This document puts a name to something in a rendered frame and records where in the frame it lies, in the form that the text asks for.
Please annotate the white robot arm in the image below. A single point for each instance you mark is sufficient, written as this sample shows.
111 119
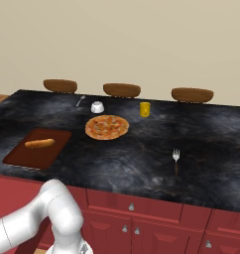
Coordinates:
56 211

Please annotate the round pizza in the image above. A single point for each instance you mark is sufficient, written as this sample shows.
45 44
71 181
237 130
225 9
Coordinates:
107 127

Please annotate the silver drawer knob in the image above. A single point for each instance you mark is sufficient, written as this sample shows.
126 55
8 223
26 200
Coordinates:
131 207

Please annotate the red drawer front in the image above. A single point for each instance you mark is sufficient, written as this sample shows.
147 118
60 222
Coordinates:
151 205
227 222

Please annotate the dark red cutting board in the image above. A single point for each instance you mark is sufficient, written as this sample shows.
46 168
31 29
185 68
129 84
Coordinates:
37 149

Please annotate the yellow cup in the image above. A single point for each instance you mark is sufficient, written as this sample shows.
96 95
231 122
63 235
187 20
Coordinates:
144 109

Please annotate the white bowl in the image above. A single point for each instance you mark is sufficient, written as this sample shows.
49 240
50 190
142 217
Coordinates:
97 107

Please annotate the brown wooden stool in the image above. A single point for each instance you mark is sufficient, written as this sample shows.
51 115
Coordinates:
122 89
192 94
60 85

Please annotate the silver spoon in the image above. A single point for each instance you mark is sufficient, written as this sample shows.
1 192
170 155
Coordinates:
80 101

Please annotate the golden bread roll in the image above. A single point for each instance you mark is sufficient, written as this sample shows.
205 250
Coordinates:
39 143

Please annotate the silver cupboard knob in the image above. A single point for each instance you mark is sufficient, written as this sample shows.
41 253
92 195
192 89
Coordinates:
208 244
125 228
137 230

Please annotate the red cupboard door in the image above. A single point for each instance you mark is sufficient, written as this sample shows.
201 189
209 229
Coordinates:
165 238
224 243
107 233

